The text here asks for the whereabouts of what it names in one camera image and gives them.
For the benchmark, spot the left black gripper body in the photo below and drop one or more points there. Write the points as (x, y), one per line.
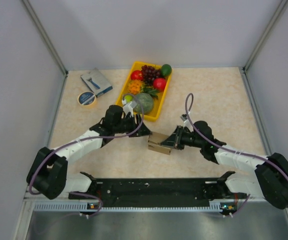
(128, 125)

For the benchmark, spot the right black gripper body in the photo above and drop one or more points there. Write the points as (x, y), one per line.
(187, 138)

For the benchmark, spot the brown cardboard paper box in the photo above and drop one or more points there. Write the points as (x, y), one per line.
(154, 143)

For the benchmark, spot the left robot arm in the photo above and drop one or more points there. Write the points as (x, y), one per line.
(48, 175)

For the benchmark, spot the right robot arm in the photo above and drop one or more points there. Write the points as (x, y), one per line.
(266, 176)

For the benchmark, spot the razor package box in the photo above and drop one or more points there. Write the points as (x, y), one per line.
(96, 82)

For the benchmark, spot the green cantaloupe melon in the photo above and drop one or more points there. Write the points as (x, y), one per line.
(144, 103)

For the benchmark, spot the orange pineapple fruit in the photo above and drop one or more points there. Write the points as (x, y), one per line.
(136, 86)

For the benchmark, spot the masking tape roll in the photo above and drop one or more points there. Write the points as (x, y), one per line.
(87, 99)

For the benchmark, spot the red pomegranate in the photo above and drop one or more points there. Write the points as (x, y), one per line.
(160, 84)

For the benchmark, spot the red apple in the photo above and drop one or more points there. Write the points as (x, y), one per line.
(136, 75)

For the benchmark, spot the dark red grape bunch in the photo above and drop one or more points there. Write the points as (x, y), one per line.
(149, 74)

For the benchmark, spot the green avocado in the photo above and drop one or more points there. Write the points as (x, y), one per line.
(166, 70)

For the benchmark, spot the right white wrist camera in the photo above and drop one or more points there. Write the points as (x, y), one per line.
(186, 122)

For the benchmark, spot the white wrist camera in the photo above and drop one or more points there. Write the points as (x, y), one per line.
(128, 107)
(186, 122)

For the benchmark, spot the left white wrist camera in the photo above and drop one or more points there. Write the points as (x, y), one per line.
(128, 107)

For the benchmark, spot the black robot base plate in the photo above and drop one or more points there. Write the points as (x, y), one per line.
(159, 192)

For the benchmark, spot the grey slotted cable duct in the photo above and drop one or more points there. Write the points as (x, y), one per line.
(87, 207)

